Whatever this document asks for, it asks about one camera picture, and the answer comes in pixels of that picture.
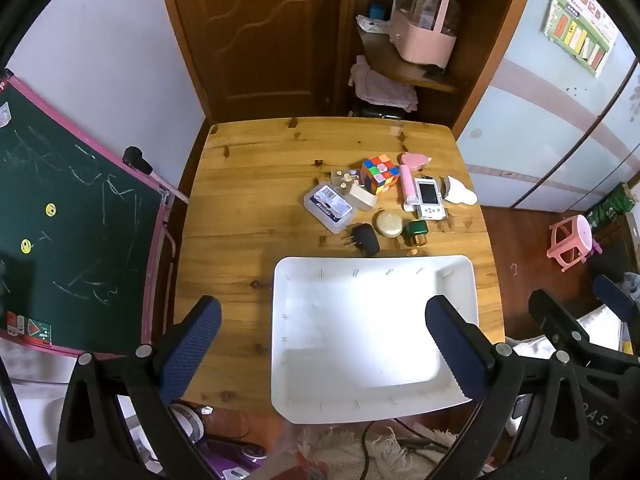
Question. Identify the black clamp knob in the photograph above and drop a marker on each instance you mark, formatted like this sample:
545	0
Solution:
136	157

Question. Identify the pink folded cloth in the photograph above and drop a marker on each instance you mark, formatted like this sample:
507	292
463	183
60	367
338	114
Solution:
380	87

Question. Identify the pink ribbed hair roller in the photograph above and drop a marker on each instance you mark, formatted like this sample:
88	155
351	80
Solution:
407	185

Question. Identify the white plastic tray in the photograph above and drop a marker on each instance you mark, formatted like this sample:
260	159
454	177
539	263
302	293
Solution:
360	325

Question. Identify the pink correction tape dispenser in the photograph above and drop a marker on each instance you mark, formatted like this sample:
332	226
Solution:
415	160

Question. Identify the brown wooden door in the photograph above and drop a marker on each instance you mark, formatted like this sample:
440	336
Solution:
260	35

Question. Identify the white plastic scoop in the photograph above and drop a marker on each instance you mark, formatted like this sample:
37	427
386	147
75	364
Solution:
460	192

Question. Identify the green chalkboard with pink frame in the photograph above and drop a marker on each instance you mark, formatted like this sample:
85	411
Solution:
75	220

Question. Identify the small blue container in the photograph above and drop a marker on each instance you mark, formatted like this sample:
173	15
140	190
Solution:
377	11

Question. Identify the pink storage basket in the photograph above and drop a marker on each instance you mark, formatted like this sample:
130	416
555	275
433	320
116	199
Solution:
420	40

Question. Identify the beige shaggy rug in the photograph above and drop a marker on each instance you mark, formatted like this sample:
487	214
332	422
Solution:
340	455

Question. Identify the purple and white appliance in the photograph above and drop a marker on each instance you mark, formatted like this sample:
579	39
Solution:
225	455

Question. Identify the brown wooden shelf cabinet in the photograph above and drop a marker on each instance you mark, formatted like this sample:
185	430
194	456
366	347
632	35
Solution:
385	60

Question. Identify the black power plug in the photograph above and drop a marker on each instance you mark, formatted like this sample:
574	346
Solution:
367	240

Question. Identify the round cream compact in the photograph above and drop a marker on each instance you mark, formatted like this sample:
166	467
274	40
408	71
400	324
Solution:
388	222

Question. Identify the clear plastic box with label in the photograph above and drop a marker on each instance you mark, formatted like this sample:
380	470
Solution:
327	206

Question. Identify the multicoloured puzzle cube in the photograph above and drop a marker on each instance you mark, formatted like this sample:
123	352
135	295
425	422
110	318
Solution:
380	174

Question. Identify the small black object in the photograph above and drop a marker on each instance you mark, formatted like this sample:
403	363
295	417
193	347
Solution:
435	71

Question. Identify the green cardboard box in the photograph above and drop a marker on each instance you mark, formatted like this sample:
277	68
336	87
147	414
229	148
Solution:
612	207

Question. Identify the silver digital camera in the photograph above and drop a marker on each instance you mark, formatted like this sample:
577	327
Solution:
429	197

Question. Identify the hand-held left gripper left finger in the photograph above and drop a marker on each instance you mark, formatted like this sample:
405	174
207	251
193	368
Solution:
195	345

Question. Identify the small green jar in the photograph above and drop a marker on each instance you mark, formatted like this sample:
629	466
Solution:
416	231

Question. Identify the wall poster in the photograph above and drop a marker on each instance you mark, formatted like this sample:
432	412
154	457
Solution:
575	20

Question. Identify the pink plastic stool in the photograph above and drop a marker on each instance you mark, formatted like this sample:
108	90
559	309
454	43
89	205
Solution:
575	240

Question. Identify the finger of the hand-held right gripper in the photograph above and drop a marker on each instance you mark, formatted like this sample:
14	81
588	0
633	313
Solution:
555	317
612	297

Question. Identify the pale sliding wardrobe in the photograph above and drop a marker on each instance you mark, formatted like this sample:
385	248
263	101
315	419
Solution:
525	110

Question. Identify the white plastic packet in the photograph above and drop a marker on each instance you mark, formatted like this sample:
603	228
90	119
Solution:
372	25

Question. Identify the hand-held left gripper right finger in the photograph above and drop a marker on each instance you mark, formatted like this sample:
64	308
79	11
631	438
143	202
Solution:
455	350

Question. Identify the small clear stud box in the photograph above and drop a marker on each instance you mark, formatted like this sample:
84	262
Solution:
345	177

